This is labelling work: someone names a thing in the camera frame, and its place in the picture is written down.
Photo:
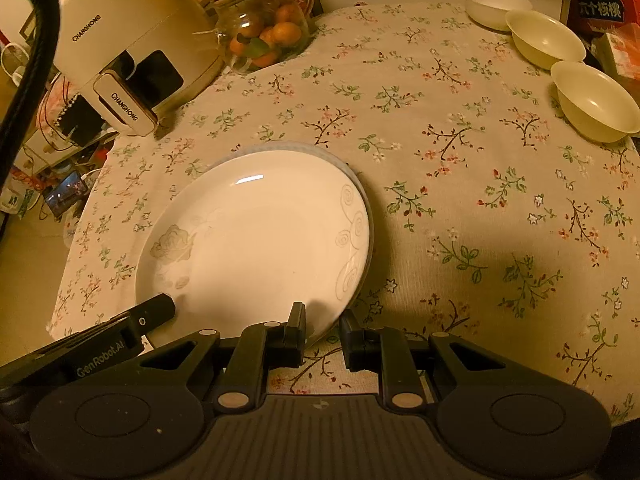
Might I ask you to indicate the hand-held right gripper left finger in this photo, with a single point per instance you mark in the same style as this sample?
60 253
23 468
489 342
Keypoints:
299 330

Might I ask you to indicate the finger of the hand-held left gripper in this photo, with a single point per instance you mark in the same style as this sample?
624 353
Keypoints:
157 307

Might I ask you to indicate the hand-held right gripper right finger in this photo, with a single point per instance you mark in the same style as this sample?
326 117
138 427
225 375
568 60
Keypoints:
350 345

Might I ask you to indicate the white rose print plate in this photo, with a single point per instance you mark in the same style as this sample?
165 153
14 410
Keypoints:
250 240

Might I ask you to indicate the cream bowl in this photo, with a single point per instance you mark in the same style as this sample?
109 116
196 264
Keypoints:
545 35
595 100

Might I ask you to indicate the white bowl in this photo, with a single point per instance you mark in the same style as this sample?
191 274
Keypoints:
492 10

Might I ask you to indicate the small lit screen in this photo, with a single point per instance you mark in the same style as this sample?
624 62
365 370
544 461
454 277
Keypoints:
67 190

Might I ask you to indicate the black circuit board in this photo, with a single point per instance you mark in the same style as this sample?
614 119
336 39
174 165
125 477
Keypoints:
80 120

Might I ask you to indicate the floral tablecloth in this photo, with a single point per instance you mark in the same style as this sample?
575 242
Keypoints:
450 160

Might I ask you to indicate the clear glass jar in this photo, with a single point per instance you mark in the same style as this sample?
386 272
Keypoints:
235 25

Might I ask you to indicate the white air fryer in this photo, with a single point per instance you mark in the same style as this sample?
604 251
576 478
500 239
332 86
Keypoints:
125 15

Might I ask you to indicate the pile of small oranges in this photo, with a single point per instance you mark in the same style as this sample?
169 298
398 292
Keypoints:
287 32

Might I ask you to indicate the clear plastic bag orange contents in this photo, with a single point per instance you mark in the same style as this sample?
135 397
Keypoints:
625 55

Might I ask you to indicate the red cardboard box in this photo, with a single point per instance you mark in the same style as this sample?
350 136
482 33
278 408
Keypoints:
600 10

